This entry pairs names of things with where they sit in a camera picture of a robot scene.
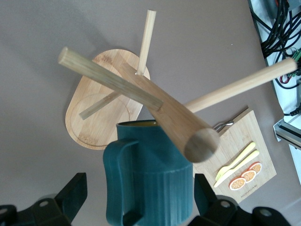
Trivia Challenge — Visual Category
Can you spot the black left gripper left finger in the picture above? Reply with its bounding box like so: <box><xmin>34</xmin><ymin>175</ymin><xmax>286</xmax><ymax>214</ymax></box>
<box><xmin>0</xmin><ymin>173</ymin><xmax>87</xmax><ymax>226</ymax></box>

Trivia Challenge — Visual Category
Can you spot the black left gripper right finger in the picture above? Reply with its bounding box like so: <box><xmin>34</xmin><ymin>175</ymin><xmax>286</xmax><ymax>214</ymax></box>
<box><xmin>188</xmin><ymin>174</ymin><xmax>292</xmax><ymax>226</ymax></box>

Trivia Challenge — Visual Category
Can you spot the dark teal ribbed cup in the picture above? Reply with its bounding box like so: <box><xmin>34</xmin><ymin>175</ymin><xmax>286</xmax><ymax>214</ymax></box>
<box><xmin>103</xmin><ymin>119</ymin><xmax>195</xmax><ymax>226</ymax></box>

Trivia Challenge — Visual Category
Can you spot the orange slice toy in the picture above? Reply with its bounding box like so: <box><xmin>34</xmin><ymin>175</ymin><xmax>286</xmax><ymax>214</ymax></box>
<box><xmin>241</xmin><ymin>169</ymin><xmax>257</xmax><ymax>183</ymax></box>
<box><xmin>229</xmin><ymin>178</ymin><xmax>247</xmax><ymax>191</ymax></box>
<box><xmin>248</xmin><ymin>161</ymin><xmax>263</xmax><ymax>174</ymax></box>

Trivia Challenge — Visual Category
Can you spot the yellow plastic knife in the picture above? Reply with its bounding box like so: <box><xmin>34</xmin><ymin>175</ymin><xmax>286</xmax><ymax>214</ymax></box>
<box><xmin>214</xmin><ymin>150</ymin><xmax>260</xmax><ymax>188</ymax></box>

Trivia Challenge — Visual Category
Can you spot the yellow plastic fork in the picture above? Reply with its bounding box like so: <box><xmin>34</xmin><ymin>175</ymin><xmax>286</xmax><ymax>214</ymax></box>
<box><xmin>215</xmin><ymin>142</ymin><xmax>256</xmax><ymax>181</ymax></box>

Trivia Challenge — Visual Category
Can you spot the bamboo cutting board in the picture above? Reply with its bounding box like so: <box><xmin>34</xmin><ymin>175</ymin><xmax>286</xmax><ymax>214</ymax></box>
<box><xmin>192</xmin><ymin>107</ymin><xmax>278</xmax><ymax>204</ymax></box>

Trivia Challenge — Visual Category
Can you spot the wooden mug tree stand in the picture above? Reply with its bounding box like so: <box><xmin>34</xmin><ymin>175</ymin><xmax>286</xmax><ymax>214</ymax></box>
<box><xmin>57</xmin><ymin>9</ymin><xmax>297</xmax><ymax>164</ymax></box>

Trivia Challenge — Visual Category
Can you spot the brown table cover sheet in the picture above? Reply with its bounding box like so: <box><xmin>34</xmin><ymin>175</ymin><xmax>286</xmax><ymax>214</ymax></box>
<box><xmin>0</xmin><ymin>0</ymin><xmax>301</xmax><ymax>226</ymax></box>

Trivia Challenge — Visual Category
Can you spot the green connector block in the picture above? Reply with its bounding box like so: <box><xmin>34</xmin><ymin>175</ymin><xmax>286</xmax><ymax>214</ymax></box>
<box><xmin>291</xmin><ymin>48</ymin><xmax>301</xmax><ymax>62</ymax></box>

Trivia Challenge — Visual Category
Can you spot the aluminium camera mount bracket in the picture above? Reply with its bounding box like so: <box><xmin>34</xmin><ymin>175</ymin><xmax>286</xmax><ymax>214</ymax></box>
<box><xmin>272</xmin><ymin>115</ymin><xmax>301</xmax><ymax>151</ymax></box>

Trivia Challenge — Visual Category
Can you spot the black cable plug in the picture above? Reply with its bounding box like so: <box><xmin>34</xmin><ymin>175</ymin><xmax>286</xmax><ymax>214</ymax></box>
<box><xmin>283</xmin><ymin>107</ymin><xmax>301</xmax><ymax>117</ymax></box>

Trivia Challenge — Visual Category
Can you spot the red cable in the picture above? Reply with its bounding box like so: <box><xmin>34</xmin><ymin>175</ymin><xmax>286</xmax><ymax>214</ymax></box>
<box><xmin>277</xmin><ymin>75</ymin><xmax>297</xmax><ymax>89</ymax></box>

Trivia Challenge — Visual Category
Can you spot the black cable bundle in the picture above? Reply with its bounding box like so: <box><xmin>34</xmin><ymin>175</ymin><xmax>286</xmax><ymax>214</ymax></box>
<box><xmin>249</xmin><ymin>0</ymin><xmax>301</xmax><ymax>71</ymax></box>

